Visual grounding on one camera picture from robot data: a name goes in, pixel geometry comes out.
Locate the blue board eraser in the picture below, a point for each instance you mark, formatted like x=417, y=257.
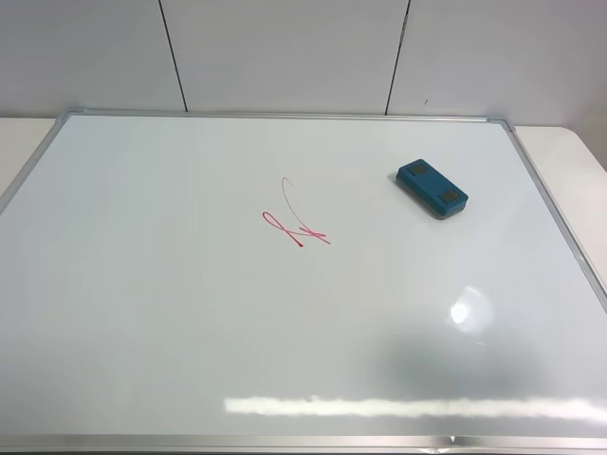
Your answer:
x=434, y=191

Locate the red marker scribble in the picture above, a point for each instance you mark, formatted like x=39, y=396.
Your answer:
x=302, y=229

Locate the white whiteboard with aluminium frame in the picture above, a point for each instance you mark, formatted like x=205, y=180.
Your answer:
x=147, y=306

